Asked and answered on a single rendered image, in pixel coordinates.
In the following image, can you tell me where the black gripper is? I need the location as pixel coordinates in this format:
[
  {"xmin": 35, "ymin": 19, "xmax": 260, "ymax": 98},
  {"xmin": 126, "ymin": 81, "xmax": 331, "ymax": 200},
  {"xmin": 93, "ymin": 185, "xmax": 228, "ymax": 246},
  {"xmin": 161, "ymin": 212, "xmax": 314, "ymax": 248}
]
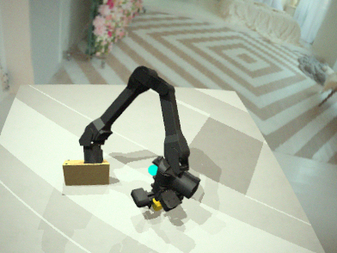
[{"xmin": 131, "ymin": 175, "xmax": 175, "ymax": 209}]

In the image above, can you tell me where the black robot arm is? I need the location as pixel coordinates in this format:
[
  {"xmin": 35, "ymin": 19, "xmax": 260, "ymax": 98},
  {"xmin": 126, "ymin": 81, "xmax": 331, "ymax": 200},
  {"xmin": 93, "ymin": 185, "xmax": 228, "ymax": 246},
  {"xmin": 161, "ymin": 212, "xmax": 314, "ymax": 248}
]
[{"xmin": 78, "ymin": 65, "xmax": 201, "ymax": 212}]

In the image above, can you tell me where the cyan circle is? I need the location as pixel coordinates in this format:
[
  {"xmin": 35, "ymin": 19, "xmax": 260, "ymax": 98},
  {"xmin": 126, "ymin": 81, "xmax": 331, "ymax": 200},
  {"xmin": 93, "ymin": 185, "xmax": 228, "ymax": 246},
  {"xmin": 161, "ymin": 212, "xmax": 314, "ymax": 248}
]
[{"xmin": 148, "ymin": 164, "xmax": 157, "ymax": 176}]

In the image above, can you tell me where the yellow cylinder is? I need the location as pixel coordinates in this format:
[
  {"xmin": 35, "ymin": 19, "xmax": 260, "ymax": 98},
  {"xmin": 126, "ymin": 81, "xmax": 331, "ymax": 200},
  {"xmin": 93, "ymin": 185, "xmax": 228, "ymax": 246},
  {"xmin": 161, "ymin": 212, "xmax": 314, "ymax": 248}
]
[{"xmin": 152, "ymin": 198, "xmax": 162, "ymax": 211}]

